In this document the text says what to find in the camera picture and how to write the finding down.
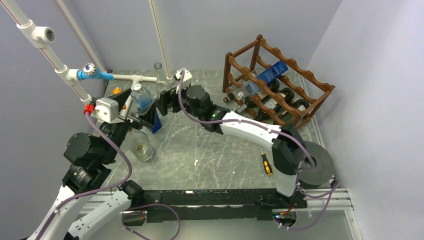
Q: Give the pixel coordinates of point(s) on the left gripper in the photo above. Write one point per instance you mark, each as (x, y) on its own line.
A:
(122, 99)

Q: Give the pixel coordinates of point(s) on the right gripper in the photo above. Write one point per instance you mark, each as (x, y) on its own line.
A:
(163, 102)

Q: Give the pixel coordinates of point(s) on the clear stoppered glass bottle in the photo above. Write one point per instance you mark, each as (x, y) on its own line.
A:
(142, 98)

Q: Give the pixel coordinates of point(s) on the blue square bottle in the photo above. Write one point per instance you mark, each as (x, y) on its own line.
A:
(268, 76)

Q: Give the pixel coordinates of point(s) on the labelled dark wine bottle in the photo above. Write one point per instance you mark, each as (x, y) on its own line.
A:
(249, 103)

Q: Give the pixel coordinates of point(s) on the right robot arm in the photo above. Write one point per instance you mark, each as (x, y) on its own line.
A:
(287, 147)

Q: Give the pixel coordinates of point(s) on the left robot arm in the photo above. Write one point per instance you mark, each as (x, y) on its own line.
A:
(88, 155)

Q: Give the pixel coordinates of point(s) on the clear tall empty bottle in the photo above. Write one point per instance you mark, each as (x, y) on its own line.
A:
(162, 82)

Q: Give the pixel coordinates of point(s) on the clear lying bottle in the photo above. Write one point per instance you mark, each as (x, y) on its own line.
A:
(140, 145)

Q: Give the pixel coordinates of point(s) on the wooden wine rack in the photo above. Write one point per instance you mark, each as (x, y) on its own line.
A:
(299, 118)

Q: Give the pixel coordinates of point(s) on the orange brass tap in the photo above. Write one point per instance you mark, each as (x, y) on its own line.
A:
(116, 90)

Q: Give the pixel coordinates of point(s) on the blue tap valve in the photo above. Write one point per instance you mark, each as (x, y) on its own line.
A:
(91, 71)

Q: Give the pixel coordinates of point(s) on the yellow black screwdriver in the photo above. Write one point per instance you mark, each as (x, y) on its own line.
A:
(266, 165)

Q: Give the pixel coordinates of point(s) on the white pvc pipe frame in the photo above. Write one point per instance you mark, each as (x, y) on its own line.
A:
(41, 37)

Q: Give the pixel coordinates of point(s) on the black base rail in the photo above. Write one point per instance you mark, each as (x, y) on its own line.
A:
(158, 206)

